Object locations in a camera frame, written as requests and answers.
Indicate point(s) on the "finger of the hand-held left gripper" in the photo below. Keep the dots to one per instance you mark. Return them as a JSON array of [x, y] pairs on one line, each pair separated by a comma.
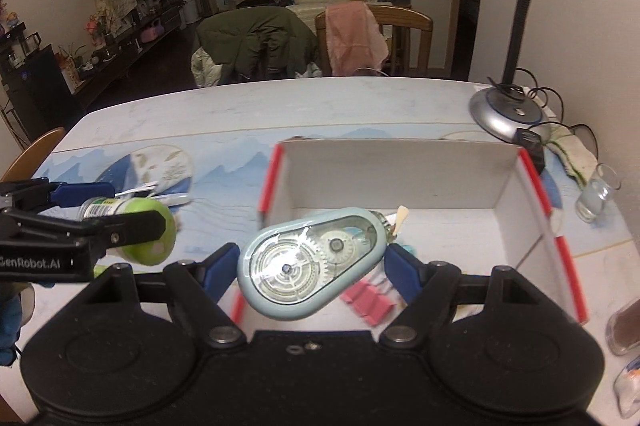
[[85, 193], [135, 226]]

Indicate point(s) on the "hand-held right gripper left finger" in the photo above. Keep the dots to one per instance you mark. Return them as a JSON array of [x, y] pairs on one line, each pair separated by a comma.
[[222, 268]]

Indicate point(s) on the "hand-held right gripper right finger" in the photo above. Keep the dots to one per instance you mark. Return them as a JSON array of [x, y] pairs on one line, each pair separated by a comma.
[[402, 271]]

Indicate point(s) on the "teal toy figure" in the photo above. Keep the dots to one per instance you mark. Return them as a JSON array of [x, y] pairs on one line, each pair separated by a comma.
[[407, 251]]

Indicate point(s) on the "green cap bottle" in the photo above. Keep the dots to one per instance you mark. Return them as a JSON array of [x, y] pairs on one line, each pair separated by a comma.
[[150, 206]]

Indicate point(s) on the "pink binder clip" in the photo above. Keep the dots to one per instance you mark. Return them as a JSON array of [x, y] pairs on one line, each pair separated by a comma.
[[370, 303]]

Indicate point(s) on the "wooden clothespin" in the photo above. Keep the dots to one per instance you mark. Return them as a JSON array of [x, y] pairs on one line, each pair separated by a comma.
[[400, 218]]

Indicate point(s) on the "light blue correction tape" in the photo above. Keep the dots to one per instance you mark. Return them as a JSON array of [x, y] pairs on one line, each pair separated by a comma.
[[300, 266]]

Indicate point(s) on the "red cardboard box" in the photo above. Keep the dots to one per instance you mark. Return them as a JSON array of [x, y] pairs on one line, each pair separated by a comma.
[[400, 176]]

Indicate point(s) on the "person's left hand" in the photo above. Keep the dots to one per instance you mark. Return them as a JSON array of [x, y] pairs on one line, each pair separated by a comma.
[[10, 331]]

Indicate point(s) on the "wooden dining chair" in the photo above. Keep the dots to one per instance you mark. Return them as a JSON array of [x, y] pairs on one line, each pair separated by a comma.
[[30, 155], [415, 18]]

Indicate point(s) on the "blue mountain print table mat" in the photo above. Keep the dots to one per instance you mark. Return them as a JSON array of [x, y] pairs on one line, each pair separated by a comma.
[[225, 176]]

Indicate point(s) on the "black cabinet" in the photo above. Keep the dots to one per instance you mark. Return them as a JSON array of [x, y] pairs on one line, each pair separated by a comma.
[[35, 90]]

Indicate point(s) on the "dark low cabinet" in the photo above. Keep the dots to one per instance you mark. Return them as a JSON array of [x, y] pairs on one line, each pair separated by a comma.
[[130, 50]]

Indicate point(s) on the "pink flower bouquet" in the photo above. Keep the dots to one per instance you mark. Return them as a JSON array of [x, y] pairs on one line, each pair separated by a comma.
[[95, 28]]

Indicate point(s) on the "white quilted jacket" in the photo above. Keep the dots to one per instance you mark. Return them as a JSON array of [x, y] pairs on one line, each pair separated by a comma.
[[205, 68]]

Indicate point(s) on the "pink bag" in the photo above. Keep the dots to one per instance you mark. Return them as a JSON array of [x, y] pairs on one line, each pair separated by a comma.
[[151, 33]]

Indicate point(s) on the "black power adapter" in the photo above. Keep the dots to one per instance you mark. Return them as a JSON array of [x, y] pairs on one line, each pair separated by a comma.
[[532, 145]]

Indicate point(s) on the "silver desk lamp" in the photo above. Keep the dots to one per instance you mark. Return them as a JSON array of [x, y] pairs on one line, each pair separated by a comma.
[[500, 118]]

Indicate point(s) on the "clear drinking glass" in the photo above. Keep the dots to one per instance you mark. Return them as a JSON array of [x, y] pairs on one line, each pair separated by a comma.
[[595, 198]]

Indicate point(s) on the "yellow white towel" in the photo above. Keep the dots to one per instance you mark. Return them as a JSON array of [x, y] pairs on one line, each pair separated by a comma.
[[575, 155]]

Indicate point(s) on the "green jacket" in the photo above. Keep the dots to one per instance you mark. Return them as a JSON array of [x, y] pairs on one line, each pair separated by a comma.
[[250, 35]]

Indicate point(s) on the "tall jar brown contents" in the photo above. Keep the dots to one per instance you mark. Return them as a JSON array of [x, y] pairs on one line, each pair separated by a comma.
[[627, 326]]

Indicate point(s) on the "pink cloth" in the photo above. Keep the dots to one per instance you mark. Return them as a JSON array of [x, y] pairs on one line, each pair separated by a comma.
[[352, 35]]

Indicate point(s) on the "clear plastic bag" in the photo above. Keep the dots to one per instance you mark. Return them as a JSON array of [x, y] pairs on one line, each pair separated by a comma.
[[630, 391]]

